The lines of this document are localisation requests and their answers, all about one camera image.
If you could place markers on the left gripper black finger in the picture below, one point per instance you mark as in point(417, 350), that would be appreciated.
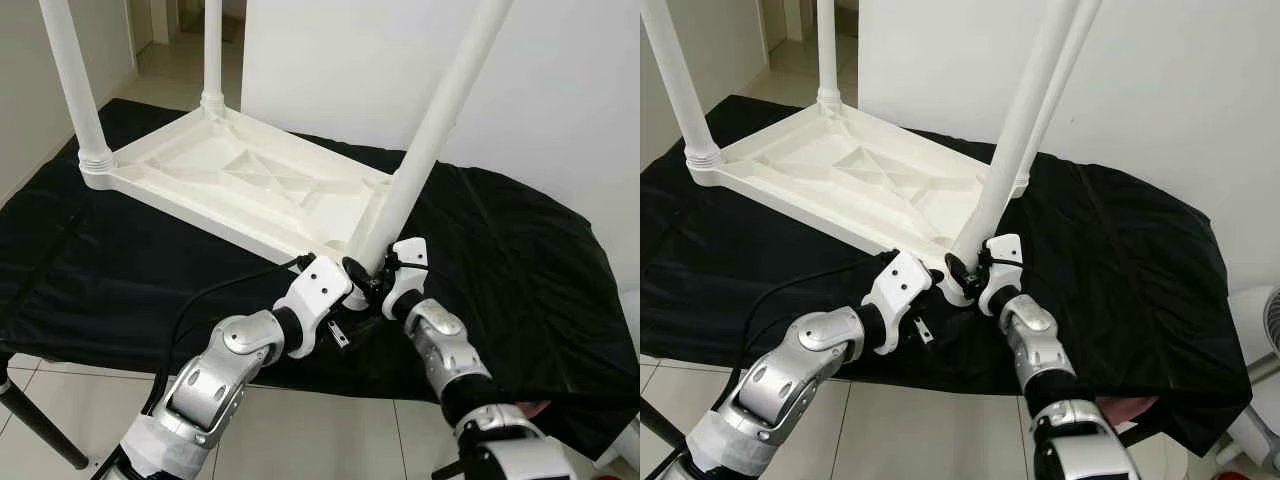
point(952, 320)
point(366, 326)

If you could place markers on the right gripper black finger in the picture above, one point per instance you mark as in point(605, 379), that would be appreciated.
point(958, 268)
point(357, 270)

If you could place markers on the white plastic table top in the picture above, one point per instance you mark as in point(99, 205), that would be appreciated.
point(810, 155)
point(200, 165)

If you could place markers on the black tablecloth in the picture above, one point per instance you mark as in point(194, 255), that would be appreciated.
point(530, 290)
point(1140, 290)

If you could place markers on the dark grey table leg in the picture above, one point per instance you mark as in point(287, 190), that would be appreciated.
point(1132, 432)
point(447, 469)

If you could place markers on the pink cushion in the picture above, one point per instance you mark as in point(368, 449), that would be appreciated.
point(532, 408)
point(1125, 406)

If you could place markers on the black stand leg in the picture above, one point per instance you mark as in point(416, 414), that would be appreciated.
point(40, 420)
point(662, 425)

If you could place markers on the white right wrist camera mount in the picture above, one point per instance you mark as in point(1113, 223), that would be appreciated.
point(1003, 255)
point(410, 260)

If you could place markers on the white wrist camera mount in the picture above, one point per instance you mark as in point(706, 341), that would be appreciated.
point(1003, 255)
point(410, 260)
point(895, 290)
point(312, 295)

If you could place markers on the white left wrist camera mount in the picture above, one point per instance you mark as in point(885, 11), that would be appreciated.
point(895, 290)
point(312, 295)

